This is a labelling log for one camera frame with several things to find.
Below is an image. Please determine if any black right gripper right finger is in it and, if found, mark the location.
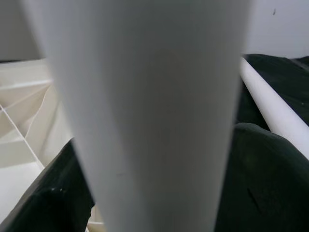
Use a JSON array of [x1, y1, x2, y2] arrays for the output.
[[214, 122, 309, 232]]

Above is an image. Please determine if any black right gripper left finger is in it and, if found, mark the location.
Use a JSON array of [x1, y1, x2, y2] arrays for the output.
[[0, 137, 95, 232]]

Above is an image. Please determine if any white plastic table leg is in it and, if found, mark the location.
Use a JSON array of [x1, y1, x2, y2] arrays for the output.
[[239, 57, 309, 160], [20, 0, 252, 232]]

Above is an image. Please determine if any white plastic table top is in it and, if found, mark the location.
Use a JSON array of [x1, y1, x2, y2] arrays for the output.
[[0, 58, 107, 232]]

